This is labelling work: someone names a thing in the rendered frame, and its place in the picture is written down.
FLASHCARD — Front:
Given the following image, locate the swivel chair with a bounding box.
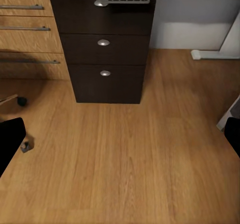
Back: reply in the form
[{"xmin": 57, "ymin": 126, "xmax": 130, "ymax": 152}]
[{"xmin": 0, "ymin": 94, "xmax": 31, "ymax": 152}]

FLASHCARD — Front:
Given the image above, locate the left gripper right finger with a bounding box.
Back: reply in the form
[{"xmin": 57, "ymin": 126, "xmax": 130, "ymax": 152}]
[{"xmin": 224, "ymin": 117, "xmax": 240, "ymax": 157}]

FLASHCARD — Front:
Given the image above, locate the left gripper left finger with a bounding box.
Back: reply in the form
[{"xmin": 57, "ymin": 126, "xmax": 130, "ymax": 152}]
[{"xmin": 0, "ymin": 117, "xmax": 26, "ymax": 177}]

